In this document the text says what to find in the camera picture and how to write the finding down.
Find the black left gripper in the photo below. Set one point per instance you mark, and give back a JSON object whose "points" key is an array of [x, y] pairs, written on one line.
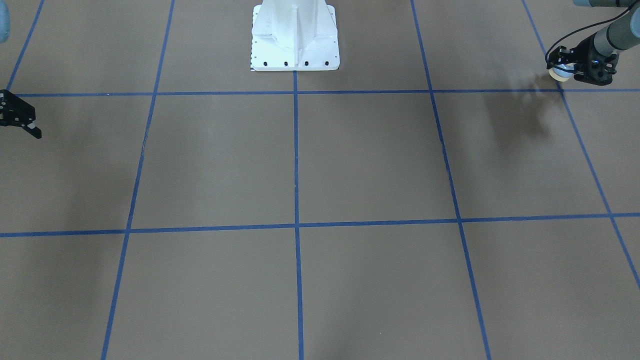
{"points": [[584, 54]]}

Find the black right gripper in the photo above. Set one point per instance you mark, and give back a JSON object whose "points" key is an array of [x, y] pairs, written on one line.
{"points": [[11, 111]]}

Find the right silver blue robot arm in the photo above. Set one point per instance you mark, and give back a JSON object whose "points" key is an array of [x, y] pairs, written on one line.
{"points": [[5, 26]]}

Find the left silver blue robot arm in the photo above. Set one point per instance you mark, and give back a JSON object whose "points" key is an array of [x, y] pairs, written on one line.
{"points": [[620, 33]]}

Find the white pedestal column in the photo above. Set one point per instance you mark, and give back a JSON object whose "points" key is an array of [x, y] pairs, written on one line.
{"points": [[294, 36]]}

